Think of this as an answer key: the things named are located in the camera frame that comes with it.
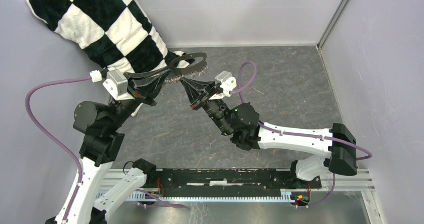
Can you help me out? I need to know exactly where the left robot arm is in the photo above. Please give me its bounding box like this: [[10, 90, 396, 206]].
[[46, 98, 157, 223]]

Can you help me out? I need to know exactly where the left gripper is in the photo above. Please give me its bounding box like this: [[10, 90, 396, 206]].
[[108, 65, 174, 129]]

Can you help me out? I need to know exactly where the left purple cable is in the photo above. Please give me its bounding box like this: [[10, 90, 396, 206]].
[[25, 76, 188, 224]]

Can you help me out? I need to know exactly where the metal key organizer plate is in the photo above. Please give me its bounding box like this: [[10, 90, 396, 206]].
[[165, 52, 208, 84]]

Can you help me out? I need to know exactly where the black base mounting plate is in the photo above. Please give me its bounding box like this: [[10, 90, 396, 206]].
[[142, 168, 322, 197]]

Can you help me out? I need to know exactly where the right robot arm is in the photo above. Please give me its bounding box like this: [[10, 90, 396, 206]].
[[181, 77, 358, 188]]

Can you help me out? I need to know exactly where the aluminium corner profile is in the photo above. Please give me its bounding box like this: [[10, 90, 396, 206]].
[[316, 0, 350, 52]]

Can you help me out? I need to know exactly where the black and white checkered pillow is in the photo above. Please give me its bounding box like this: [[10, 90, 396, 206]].
[[26, 0, 196, 117]]

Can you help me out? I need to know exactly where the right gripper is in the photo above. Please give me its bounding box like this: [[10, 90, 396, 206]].
[[180, 77, 235, 137]]

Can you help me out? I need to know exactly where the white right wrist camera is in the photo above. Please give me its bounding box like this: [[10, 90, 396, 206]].
[[210, 71, 237, 100]]

